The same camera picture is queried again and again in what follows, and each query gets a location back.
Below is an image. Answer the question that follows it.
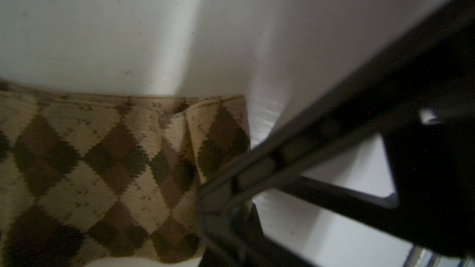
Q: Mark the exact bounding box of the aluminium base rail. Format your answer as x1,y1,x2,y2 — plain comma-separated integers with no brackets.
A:
402,245,475,267

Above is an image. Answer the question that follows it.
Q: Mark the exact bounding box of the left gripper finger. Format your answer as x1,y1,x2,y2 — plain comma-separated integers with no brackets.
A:
198,245,238,267

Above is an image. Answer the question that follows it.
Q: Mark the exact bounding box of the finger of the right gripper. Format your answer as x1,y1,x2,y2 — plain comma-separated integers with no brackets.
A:
197,0,475,267

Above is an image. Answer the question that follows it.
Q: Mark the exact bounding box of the beige brown argyle sock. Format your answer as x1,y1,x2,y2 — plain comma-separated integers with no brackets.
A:
1,81,250,267

